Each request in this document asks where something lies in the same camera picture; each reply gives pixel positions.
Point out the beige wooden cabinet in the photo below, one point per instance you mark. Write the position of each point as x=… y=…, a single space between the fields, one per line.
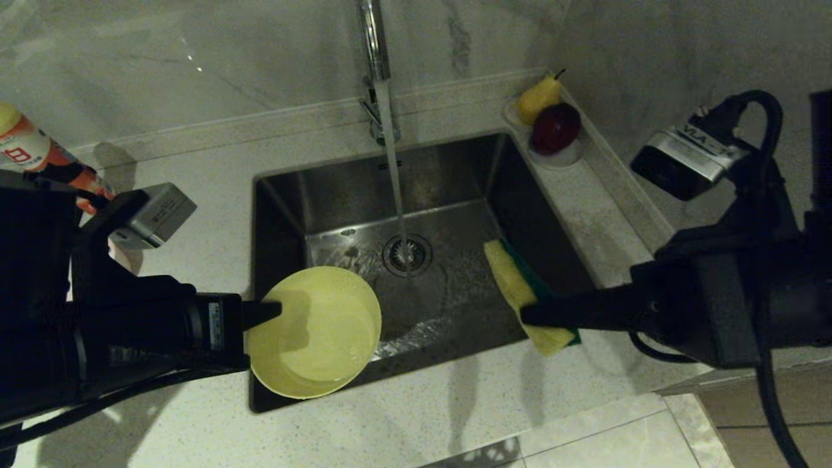
x=734 y=429

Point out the green and yellow sponge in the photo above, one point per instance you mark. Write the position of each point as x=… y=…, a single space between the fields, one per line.
x=513 y=279

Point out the small white fruit dish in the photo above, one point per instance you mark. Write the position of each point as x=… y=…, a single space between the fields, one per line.
x=565 y=160

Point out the round metal drain strainer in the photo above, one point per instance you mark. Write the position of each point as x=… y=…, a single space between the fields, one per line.
x=419 y=257

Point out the stainless steel sink basin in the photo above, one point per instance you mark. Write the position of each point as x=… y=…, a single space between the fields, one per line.
x=455 y=188

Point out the orange white dish soap bottle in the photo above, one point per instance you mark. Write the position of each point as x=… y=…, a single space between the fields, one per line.
x=32 y=149

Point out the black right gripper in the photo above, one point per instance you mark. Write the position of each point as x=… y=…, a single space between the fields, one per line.
x=715 y=305

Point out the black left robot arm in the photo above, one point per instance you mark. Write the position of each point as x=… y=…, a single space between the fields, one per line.
x=39 y=292

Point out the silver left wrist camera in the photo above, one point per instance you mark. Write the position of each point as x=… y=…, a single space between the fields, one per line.
x=156 y=214

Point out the yellow pear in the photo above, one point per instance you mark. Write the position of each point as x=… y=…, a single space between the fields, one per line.
x=536 y=99

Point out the chrome faucet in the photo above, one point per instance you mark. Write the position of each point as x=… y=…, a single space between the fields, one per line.
x=375 y=39

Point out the dark red apple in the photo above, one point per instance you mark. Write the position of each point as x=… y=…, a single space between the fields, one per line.
x=556 y=129

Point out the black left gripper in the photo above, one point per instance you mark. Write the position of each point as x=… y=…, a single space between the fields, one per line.
x=156 y=331

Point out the yellow plastic bowl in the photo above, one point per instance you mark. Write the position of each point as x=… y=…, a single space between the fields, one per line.
x=325 y=338

